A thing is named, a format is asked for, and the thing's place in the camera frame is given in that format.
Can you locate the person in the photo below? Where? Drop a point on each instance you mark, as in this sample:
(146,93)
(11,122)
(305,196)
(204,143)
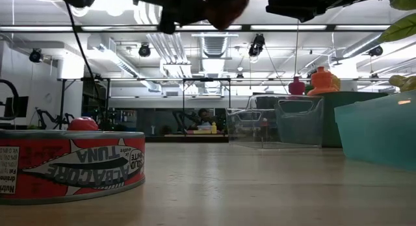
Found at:
(204,115)

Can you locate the teal plastic bin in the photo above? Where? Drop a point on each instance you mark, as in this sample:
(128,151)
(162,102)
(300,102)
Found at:
(328,122)
(380,135)

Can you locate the green artificial plant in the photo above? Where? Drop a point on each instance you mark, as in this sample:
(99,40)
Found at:
(401,31)

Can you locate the black monitor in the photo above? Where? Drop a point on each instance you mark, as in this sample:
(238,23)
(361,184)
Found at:
(21,106)

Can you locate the black background robot arm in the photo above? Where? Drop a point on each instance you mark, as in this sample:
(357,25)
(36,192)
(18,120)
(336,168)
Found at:
(52,117)

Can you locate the pink plastic squeeze bottle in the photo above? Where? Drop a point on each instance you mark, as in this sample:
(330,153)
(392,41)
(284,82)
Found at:
(296,87)

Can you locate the black ceiling spotlight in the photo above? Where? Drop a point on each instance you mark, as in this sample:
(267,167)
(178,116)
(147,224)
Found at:
(256,45)
(144,50)
(375,50)
(35,55)

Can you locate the dark red fruit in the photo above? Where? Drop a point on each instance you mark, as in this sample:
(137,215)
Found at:
(227,11)

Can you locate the orange plastic squeeze bottle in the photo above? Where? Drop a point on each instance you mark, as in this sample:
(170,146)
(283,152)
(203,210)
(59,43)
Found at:
(321,83)

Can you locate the silver ventilation duct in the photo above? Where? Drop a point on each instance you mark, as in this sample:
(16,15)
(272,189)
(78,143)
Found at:
(216,45)

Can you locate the clear plastic bin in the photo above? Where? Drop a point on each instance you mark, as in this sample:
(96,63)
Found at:
(276,122)

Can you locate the black background table frame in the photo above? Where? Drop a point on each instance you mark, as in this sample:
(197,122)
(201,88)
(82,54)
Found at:
(208,79)

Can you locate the yellow plastic squeeze bottle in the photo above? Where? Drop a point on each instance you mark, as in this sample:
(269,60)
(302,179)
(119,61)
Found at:
(336,83)

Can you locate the black office chair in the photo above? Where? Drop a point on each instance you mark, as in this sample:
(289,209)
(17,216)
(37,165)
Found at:
(14,89)

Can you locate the red label tuna can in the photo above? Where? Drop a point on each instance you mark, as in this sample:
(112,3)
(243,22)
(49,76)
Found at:
(65,167)

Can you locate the black overhead light bar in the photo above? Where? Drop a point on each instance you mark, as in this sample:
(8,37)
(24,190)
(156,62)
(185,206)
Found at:
(286,27)

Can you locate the black aluminium table frame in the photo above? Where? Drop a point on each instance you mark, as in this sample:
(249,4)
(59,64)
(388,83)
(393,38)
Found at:
(185,139)

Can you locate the red apple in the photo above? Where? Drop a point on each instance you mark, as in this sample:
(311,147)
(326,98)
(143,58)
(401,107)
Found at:
(83,124)

